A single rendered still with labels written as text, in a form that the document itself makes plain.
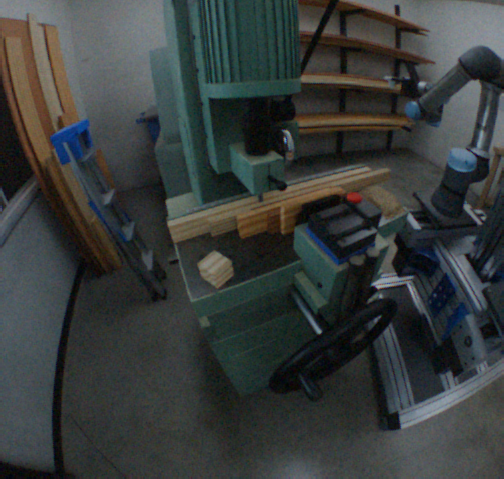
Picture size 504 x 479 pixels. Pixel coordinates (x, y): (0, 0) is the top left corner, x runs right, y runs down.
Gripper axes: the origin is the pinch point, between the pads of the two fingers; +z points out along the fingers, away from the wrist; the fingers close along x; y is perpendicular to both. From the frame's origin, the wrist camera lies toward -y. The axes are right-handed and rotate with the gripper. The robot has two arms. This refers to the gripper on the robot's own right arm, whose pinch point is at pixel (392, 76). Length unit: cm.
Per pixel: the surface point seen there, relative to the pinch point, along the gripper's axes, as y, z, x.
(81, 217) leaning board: 44, 39, -197
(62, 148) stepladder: -7, 3, -161
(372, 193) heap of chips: 23, -54, -60
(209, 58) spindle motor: -16, -54, -94
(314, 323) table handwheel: 30, -78, -89
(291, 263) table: 22, -67, -89
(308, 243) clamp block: 17, -69, -86
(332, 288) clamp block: 21, -77, -85
